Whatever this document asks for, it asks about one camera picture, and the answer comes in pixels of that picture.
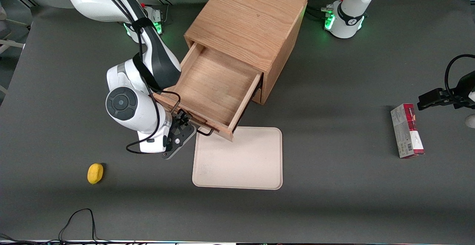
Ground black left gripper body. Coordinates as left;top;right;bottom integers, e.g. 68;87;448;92
447;71;475;109

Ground red and white carton box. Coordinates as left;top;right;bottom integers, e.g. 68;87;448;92
390;103;425;159

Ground yellow lemon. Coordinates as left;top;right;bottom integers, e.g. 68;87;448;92
87;163;105;184

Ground beige plastic tray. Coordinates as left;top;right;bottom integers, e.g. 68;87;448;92
192;126;283;190

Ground oak wooden cabinet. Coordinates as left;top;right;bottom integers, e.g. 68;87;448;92
184;0;308;105

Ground dark grey table mat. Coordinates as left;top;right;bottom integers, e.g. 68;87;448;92
0;0;475;244

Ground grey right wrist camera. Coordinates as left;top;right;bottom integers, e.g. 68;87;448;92
162;124;197;160

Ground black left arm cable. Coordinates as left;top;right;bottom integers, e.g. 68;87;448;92
445;54;475;98

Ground black looped floor cable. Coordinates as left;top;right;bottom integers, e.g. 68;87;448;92
58;208;98;244

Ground black left arm base cables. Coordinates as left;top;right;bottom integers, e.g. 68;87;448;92
306;0;347;22

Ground white metal frame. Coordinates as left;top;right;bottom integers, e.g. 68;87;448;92
0;4;32;94

